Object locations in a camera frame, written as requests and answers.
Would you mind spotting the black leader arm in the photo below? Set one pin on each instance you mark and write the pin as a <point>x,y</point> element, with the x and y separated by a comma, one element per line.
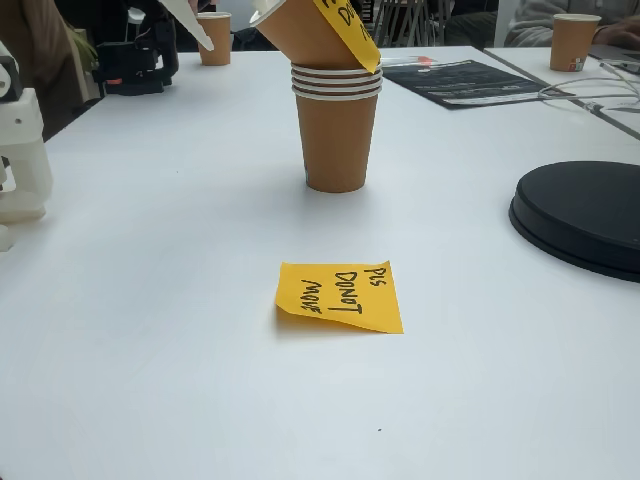
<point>135,65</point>

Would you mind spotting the brown paper cup with note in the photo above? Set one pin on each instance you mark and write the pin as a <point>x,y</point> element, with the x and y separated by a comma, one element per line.
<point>300,35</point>

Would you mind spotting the yellow handwritten sticky note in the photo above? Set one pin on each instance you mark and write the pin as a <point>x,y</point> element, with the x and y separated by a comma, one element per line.
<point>352,30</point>
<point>340,295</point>

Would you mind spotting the brown paper cup with label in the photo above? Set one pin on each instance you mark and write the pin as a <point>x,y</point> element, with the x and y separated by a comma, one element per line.
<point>572,40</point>

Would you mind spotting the person's hand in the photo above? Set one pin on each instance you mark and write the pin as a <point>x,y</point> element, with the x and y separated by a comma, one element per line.
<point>617,36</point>

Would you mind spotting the black bag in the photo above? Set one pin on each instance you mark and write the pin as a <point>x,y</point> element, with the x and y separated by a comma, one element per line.
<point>250,42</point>

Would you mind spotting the person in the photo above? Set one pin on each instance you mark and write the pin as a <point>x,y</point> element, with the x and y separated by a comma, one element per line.
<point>35,55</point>

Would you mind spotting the metal chair frames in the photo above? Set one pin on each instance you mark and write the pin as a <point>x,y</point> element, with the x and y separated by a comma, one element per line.
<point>405,22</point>

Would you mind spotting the white and orange packet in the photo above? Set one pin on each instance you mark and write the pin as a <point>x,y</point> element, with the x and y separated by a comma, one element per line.
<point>410,61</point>

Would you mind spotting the black printed brochure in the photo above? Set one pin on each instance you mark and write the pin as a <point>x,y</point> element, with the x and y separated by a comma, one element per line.
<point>470,85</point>

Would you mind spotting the grey laptop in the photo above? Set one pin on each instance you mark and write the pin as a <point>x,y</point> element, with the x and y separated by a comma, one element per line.
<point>617,54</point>

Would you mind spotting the black round disc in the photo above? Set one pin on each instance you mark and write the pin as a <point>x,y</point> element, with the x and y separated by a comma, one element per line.
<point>585,210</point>

